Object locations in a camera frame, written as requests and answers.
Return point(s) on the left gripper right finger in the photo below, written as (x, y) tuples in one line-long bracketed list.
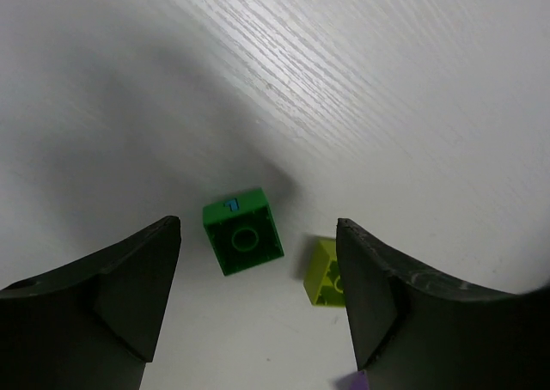
[(415, 327)]

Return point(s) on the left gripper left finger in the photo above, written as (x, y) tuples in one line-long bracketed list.
[(95, 322)]

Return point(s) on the lime lego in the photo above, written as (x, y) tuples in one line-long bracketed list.
[(322, 281)]

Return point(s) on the dark green square lego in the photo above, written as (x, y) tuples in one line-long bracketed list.
[(242, 231)]

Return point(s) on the purple long lego brick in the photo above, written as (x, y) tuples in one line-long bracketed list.
[(356, 380)]

